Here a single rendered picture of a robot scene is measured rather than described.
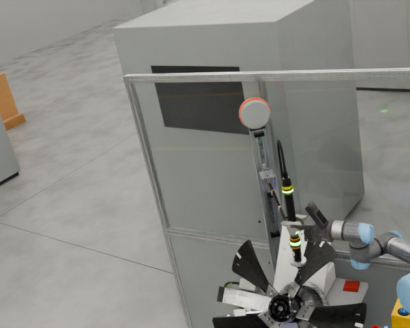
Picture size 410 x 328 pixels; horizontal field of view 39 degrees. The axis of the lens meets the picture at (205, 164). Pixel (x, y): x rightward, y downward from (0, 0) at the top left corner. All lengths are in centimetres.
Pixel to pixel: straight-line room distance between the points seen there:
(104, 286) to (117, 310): 40
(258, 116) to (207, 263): 127
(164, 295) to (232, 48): 209
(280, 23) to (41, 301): 311
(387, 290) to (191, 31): 238
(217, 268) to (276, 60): 150
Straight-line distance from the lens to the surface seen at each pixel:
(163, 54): 481
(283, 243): 299
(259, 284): 279
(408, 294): 205
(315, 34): 465
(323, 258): 265
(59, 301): 535
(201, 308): 415
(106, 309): 505
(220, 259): 377
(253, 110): 293
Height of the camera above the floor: 292
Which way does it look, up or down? 24 degrees down
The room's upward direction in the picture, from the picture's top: 12 degrees counter-clockwise
